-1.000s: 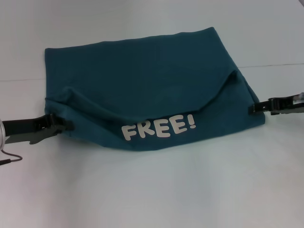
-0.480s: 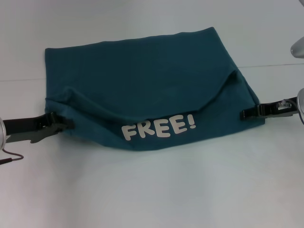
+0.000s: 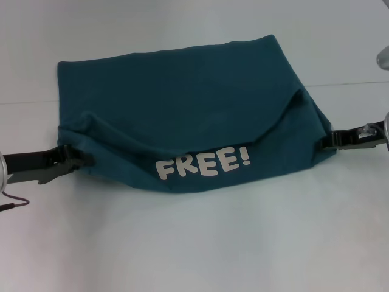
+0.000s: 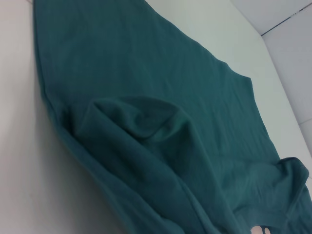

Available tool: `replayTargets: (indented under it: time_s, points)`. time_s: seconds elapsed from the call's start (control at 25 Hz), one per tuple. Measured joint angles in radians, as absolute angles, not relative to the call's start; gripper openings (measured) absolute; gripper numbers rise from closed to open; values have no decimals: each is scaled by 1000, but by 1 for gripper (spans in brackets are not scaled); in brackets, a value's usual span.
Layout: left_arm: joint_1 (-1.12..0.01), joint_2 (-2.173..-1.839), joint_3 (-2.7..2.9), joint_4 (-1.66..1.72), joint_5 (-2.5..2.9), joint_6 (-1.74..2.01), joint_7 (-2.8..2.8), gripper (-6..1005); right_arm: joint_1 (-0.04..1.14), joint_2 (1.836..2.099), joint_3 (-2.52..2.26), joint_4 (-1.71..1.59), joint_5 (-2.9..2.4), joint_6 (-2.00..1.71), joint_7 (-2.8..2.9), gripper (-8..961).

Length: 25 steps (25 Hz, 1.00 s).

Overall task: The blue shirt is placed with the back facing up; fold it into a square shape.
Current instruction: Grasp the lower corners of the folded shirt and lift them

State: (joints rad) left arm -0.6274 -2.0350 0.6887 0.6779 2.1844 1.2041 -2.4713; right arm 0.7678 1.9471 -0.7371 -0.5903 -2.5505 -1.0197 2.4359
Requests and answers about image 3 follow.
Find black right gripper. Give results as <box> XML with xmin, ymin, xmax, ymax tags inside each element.
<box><xmin>330</xmin><ymin>120</ymin><xmax>387</xmax><ymax>150</ymax></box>

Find teal blue t-shirt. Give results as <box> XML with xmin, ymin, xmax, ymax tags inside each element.
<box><xmin>57</xmin><ymin>34</ymin><xmax>337</xmax><ymax>195</ymax></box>

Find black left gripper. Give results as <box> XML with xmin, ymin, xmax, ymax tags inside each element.
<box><xmin>4</xmin><ymin>144</ymin><xmax>95</xmax><ymax>185</ymax></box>

